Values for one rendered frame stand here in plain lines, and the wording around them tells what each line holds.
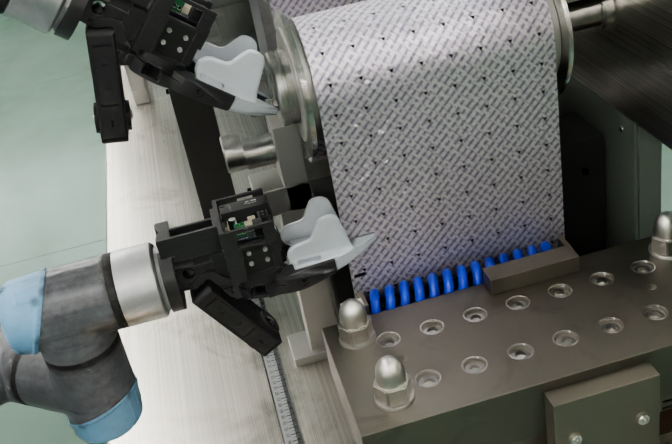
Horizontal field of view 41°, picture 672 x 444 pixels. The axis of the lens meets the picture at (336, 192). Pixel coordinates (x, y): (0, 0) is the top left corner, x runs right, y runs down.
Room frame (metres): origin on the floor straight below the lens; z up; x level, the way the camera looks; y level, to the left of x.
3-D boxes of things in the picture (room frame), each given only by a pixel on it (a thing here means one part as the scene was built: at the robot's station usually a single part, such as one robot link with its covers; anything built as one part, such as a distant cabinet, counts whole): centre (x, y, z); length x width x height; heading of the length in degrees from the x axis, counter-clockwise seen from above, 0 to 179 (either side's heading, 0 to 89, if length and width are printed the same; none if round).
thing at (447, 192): (0.78, -0.12, 1.11); 0.23 x 0.01 x 0.18; 98
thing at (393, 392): (0.61, -0.02, 1.05); 0.04 x 0.04 x 0.04
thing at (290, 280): (0.74, 0.06, 1.09); 0.09 x 0.05 x 0.02; 97
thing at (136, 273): (0.74, 0.20, 1.11); 0.08 x 0.05 x 0.08; 8
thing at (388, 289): (0.76, -0.12, 1.03); 0.21 x 0.04 x 0.03; 98
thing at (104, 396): (0.74, 0.29, 1.01); 0.11 x 0.08 x 0.11; 60
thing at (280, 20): (0.83, 0.02, 1.25); 0.15 x 0.01 x 0.15; 8
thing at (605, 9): (0.87, -0.27, 1.25); 0.07 x 0.04 x 0.04; 98
